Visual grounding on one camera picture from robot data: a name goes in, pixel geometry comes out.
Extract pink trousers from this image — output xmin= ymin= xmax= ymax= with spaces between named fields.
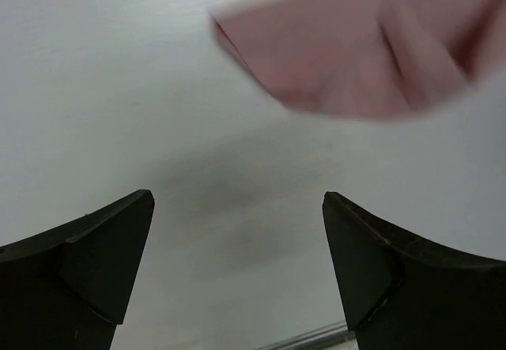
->
xmin=213 ymin=0 xmax=505 ymax=118

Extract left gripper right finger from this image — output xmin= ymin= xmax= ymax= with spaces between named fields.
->
xmin=323 ymin=192 xmax=505 ymax=350

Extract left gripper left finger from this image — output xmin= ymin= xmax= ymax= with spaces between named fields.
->
xmin=1 ymin=190 xmax=155 ymax=350

